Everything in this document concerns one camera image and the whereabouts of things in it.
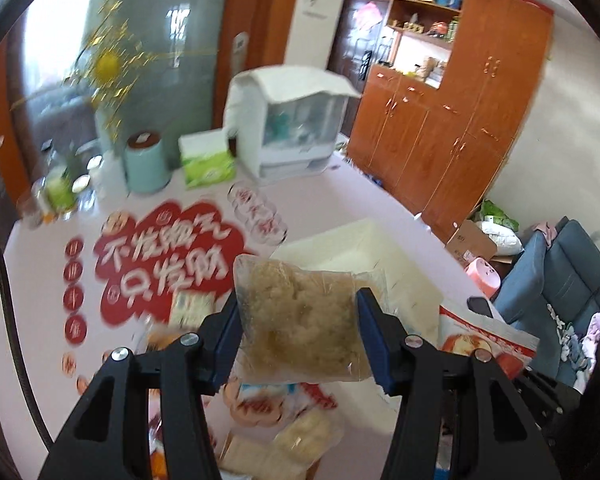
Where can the clear crumbly snack packet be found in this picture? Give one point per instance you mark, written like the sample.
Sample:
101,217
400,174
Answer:
295,320

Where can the white plastic storage bin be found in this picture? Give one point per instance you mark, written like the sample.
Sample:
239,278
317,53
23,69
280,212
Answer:
350,245

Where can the green tissue box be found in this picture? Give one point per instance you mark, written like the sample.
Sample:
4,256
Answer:
207,162

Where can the pale yellow bread packet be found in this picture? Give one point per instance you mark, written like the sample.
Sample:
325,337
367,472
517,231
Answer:
305,440

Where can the pile of clothes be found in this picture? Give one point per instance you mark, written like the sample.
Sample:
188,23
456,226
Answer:
580,345

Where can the white cosmetic organizer box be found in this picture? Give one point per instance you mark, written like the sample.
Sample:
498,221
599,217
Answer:
290,125

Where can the glass door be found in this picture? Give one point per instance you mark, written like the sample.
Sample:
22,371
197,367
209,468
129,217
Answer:
180,85

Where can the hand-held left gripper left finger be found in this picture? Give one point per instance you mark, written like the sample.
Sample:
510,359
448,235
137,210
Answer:
227,332

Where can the wooden cabinet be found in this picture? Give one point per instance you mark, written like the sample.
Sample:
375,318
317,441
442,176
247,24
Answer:
430,145

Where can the green label clear bottle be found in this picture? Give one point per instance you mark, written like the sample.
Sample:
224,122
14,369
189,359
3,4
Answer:
60,190

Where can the beige plush toy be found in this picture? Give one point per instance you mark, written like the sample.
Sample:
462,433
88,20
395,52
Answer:
430,67

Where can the orange snack packet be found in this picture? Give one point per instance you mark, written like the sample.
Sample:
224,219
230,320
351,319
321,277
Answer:
155,435

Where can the cardboard box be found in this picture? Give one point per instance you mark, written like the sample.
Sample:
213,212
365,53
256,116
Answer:
467,245

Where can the pink cloth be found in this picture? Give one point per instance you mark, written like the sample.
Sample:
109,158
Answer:
547,232

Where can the beige cracker packet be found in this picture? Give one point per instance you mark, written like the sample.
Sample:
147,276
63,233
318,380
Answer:
245,462

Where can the white squeeze wash bottle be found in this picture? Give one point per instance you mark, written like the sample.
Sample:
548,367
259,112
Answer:
110,180

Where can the blue sofa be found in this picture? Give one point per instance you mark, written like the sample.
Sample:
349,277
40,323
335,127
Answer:
570,265

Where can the pink plastic stool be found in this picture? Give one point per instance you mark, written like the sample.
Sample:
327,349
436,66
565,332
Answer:
482,277

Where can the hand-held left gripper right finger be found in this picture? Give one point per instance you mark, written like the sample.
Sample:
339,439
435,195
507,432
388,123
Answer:
375,332

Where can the red and white snack packet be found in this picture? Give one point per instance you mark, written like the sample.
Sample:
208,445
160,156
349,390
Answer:
480,340

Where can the small beige striped packet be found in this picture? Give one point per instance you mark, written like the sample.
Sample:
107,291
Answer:
192,307

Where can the mint green canister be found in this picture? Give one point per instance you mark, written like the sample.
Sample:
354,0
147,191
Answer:
147,167

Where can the pink and blue snack packet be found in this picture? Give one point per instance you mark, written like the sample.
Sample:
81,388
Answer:
270,402

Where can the gold door ornament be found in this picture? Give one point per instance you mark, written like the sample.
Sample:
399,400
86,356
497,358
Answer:
107,65

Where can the dark wooden door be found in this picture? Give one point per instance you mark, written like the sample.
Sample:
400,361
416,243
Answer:
352,55

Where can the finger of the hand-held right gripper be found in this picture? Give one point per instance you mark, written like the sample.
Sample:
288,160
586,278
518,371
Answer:
545,395

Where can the green plastic bag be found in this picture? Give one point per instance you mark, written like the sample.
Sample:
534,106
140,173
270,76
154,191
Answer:
497,212

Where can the small silver lid jar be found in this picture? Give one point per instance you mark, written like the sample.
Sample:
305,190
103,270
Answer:
81,187

